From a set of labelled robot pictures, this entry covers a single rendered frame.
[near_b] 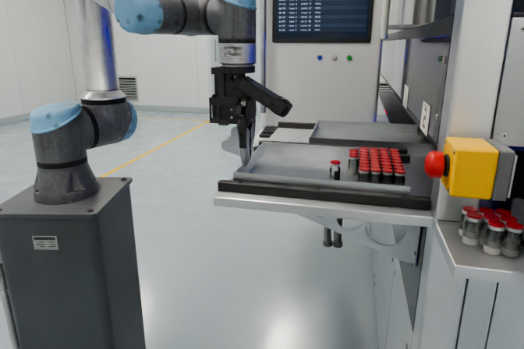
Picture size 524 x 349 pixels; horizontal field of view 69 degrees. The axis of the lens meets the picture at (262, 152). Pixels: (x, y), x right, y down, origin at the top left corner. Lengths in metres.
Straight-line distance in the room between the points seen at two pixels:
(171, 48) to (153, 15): 6.19
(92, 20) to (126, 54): 6.25
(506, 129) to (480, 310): 0.32
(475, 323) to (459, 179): 0.32
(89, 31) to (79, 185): 0.39
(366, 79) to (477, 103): 1.04
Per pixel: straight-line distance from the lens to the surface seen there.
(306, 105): 1.68
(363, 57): 1.67
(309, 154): 1.01
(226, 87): 0.80
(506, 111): 0.69
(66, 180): 1.05
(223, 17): 0.77
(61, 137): 1.03
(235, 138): 0.80
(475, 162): 0.59
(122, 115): 1.11
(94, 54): 1.10
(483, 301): 0.81
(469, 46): 0.66
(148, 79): 7.17
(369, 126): 1.33
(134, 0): 0.72
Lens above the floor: 1.17
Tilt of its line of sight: 16 degrees down
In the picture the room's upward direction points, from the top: straight up
